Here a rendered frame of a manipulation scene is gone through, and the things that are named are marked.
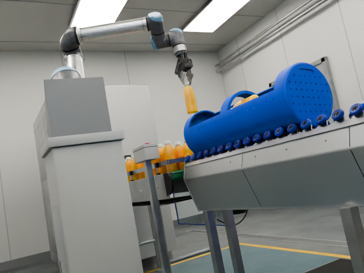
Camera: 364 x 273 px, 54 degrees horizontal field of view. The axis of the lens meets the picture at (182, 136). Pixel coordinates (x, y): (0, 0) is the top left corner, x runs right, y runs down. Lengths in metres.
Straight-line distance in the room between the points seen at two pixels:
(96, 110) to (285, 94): 0.81
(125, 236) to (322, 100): 1.02
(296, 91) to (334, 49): 4.19
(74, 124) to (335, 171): 1.06
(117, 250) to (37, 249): 4.56
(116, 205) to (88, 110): 0.43
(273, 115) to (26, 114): 5.10
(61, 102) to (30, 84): 4.78
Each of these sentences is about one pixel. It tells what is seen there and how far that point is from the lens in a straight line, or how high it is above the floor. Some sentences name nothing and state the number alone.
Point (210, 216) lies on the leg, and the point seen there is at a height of 0.59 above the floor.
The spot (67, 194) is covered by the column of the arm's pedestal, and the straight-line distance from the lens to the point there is 1.52.
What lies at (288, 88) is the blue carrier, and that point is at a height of 1.12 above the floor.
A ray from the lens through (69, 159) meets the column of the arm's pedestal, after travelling 1.53.
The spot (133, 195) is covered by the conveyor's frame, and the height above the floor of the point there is 0.79.
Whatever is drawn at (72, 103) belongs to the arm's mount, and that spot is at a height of 1.25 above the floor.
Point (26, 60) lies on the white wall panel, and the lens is 6.54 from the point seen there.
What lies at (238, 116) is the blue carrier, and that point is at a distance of 1.74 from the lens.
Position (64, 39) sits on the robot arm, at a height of 1.82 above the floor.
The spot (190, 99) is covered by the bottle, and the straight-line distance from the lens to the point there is 2.29.
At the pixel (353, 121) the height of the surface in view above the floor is 0.92.
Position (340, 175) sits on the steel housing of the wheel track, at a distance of 1.42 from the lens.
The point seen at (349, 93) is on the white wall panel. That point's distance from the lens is 5.55.
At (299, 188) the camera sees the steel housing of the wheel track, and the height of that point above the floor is 0.71.
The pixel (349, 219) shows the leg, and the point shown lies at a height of 0.58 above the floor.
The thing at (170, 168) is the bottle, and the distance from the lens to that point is 2.30.
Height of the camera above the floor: 0.84
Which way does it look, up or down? 7 degrees up
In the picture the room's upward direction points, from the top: 11 degrees counter-clockwise
